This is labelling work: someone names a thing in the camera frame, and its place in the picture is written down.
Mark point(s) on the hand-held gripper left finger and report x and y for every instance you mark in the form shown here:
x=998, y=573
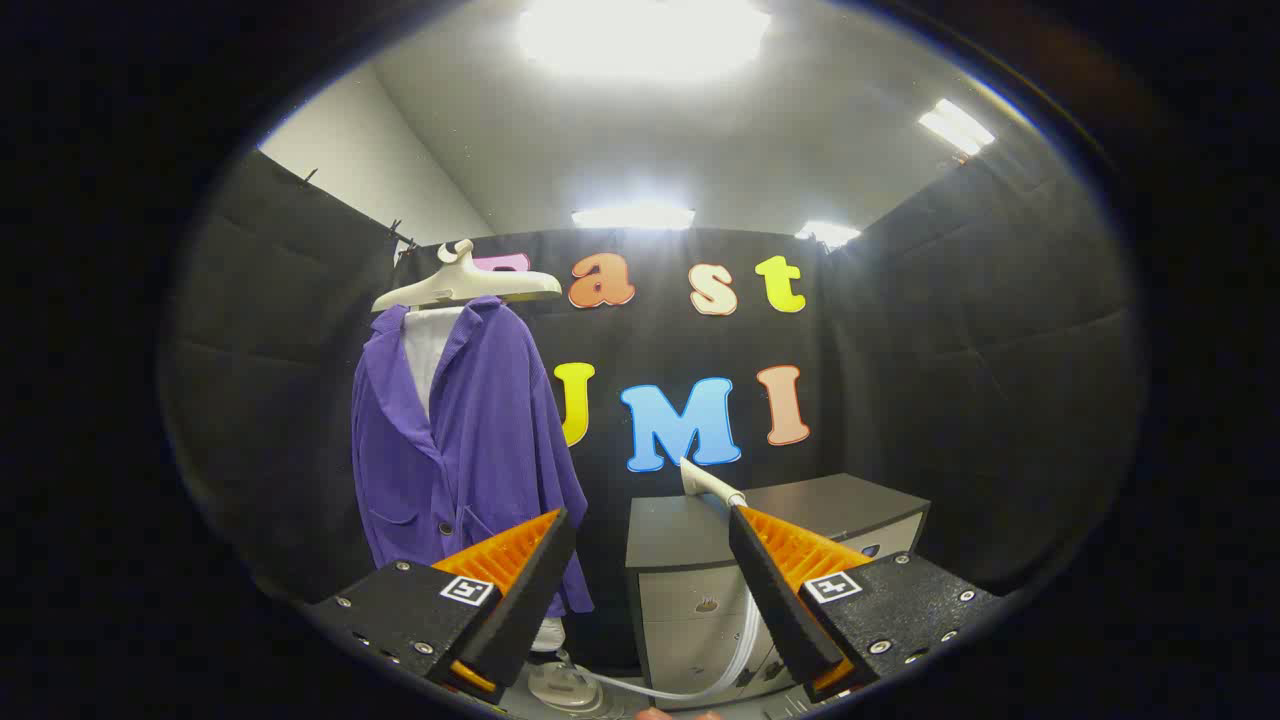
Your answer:
x=520, y=600

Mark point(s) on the grey cabinet with dark top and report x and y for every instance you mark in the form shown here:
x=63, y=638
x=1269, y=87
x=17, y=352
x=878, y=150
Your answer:
x=690, y=600

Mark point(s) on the white garment steamer head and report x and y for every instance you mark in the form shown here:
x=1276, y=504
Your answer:
x=705, y=482

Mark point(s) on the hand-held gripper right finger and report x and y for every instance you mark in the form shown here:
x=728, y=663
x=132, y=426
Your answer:
x=780, y=600

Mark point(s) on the white shirt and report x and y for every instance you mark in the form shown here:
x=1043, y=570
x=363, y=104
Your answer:
x=430, y=350

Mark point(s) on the ceiling light panel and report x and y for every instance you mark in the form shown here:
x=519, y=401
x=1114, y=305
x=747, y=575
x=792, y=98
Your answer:
x=640, y=35
x=828, y=235
x=632, y=217
x=957, y=127

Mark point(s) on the white garment steamer base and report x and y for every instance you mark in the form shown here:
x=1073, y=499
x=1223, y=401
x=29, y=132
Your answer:
x=560, y=685

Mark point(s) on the white clothes hanger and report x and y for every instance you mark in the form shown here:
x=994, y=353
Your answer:
x=470, y=285

